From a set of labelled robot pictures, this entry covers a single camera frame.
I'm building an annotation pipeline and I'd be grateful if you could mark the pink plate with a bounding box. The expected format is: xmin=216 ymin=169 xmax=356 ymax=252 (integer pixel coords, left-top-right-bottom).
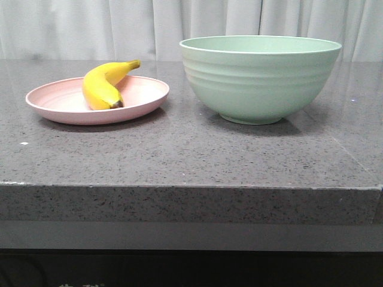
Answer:
xmin=26 ymin=75 xmax=169 ymax=126

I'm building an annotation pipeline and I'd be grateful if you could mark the green bowl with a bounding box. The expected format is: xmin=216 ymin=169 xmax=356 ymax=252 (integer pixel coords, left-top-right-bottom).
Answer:
xmin=180 ymin=35 xmax=342 ymax=125

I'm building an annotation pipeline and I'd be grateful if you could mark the white curtain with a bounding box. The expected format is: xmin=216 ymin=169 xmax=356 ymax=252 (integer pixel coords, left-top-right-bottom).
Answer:
xmin=1 ymin=1 xmax=382 ymax=62

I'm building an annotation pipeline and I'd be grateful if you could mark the yellow banana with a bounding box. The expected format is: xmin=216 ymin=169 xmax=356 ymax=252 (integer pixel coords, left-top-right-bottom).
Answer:
xmin=82 ymin=60 xmax=141 ymax=110

